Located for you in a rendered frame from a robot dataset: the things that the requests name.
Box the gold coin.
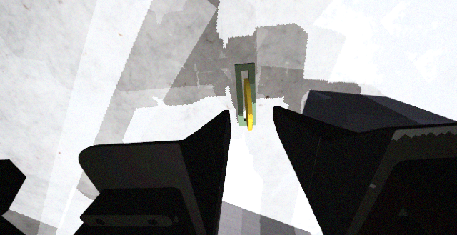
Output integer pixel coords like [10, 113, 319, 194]
[244, 78, 253, 131]

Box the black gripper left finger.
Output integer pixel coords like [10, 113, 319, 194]
[78, 110, 231, 235]

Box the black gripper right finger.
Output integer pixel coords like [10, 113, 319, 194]
[273, 106, 457, 235]

